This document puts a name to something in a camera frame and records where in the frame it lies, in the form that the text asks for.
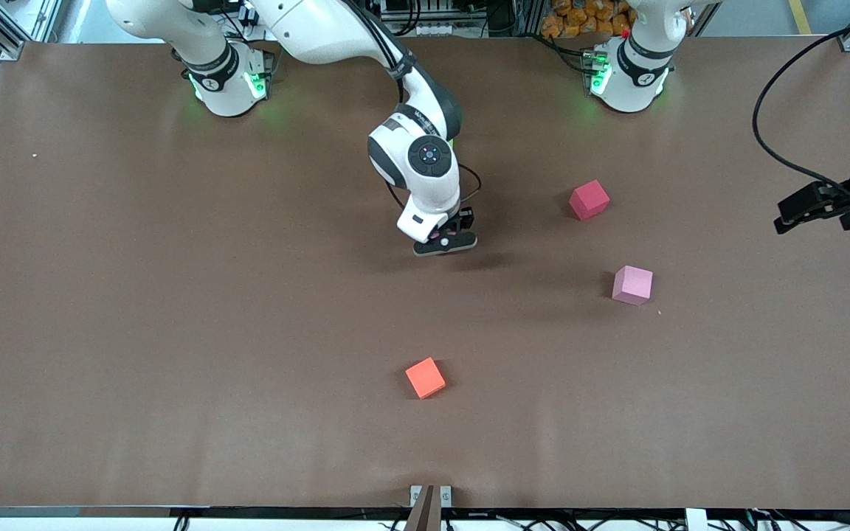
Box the orange foam block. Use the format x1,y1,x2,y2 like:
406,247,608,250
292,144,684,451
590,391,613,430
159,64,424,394
404,357,447,400

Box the red foam block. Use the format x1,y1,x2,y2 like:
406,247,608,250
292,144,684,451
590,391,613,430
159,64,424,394
568,179,611,221

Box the black equipment rack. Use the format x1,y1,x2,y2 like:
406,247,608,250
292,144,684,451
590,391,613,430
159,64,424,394
377,0,540,39

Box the orange snack bags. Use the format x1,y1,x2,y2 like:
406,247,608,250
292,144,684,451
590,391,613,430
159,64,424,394
542,0,636,39

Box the white power strip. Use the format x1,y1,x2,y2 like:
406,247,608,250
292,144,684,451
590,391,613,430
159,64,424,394
237,0,280,24

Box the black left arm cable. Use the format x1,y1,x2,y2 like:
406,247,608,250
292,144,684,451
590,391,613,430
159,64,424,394
752,18,850,204

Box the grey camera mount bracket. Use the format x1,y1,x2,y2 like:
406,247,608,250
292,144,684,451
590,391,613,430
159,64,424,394
410,484,453,531

